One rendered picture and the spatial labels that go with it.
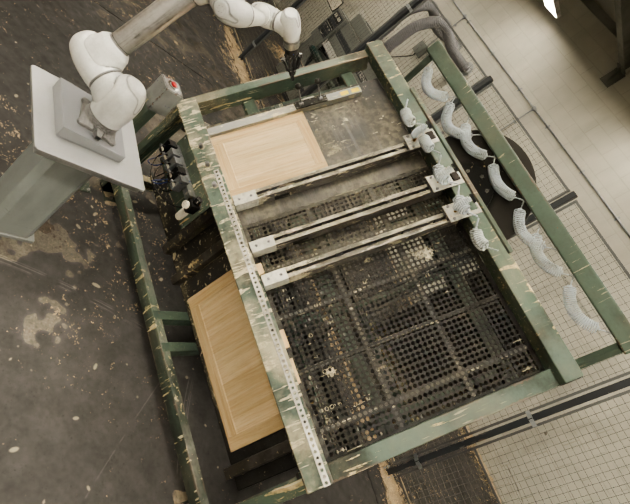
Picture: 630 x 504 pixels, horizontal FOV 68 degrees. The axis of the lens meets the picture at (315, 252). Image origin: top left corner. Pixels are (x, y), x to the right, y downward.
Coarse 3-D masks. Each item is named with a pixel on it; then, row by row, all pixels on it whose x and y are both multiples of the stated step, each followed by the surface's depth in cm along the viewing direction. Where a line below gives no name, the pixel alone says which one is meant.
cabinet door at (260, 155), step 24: (288, 120) 272; (216, 144) 264; (240, 144) 265; (264, 144) 265; (288, 144) 266; (312, 144) 265; (240, 168) 258; (264, 168) 259; (288, 168) 259; (312, 168) 259; (240, 192) 252
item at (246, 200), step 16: (416, 128) 248; (400, 144) 260; (416, 144) 256; (352, 160) 255; (368, 160) 255; (384, 160) 258; (304, 176) 250; (320, 176) 250; (336, 176) 254; (256, 192) 246; (272, 192) 246; (288, 192) 250; (240, 208) 246
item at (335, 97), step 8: (352, 88) 281; (328, 96) 278; (336, 96) 278; (344, 96) 278; (352, 96) 281; (320, 104) 276; (328, 104) 279; (264, 112) 272; (272, 112) 272; (280, 112) 272; (288, 112) 272; (296, 112) 275; (240, 120) 269; (248, 120) 269; (256, 120) 269; (264, 120) 270; (208, 128) 266; (216, 128) 266; (224, 128) 267; (232, 128) 267; (240, 128) 269
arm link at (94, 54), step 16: (160, 0) 189; (176, 0) 188; (192, 0) 190; (208, 0) 189; (144, 16) 190; (160, 16) 191; (176, 16) 193; (80, 32) 194; (128, 32) 192; (144, 32) 193; (80, 48) 192; (96, 48) 192; (112, 48) 192; (128, 48) 196; (80, 64) 194; (96, 64) 193; (112, 64) 195
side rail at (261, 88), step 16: (320, 64) 287; (336, 64) 287; (352, 64) 291; (256, 80) 280; (272, 80) 281; (288, 80) 283; (304, 80) 288; (208, 96) 275; (224, 96) 276; (240, 96) 280; (256, 96) 285; (208, 112) 282
